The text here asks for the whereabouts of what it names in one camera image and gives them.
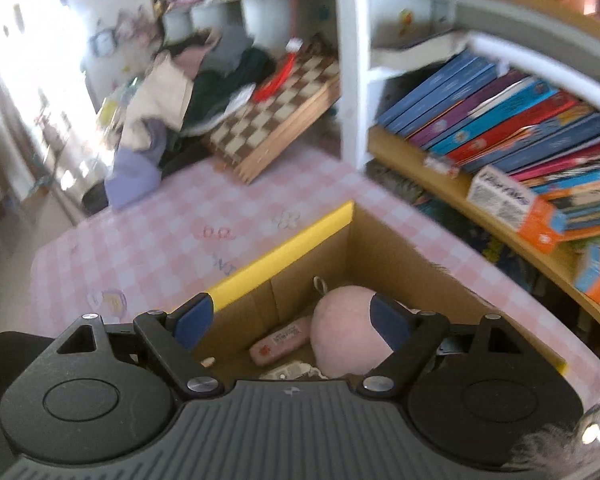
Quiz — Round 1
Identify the yellow cardboard box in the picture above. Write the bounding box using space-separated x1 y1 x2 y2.
190 200 568 381

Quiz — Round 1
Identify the wooden chessboard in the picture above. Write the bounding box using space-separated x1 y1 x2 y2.
202 35 342 185

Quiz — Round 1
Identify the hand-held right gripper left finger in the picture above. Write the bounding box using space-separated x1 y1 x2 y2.
55 291 226 401

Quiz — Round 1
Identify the pink eraser case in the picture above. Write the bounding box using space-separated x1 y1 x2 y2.
249 316 312 366

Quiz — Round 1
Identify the row of colourful books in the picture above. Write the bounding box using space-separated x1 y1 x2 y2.
375 47 600 256

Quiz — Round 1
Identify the white wooden bookshelf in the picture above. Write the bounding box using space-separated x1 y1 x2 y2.
330 0 600 346

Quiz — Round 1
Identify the white storage bucket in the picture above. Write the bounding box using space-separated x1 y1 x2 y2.
242 0 293 41
191 2 243 31
162 10 193 43

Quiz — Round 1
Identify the white and orange box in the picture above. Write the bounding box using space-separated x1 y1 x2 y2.
467 164 566 255

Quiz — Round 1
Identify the pink plush toy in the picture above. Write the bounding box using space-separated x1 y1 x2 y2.
311 285 416 378

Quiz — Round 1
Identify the red tassel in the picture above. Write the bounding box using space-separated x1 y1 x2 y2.
252 39 306 103

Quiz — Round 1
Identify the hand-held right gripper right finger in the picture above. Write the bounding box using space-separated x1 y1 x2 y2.
356 294 531 401

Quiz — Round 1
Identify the pile of clothes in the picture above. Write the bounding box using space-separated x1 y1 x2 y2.
102 25 276 211

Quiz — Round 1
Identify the small red and white box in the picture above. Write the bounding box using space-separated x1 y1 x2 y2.
424 155 461 178

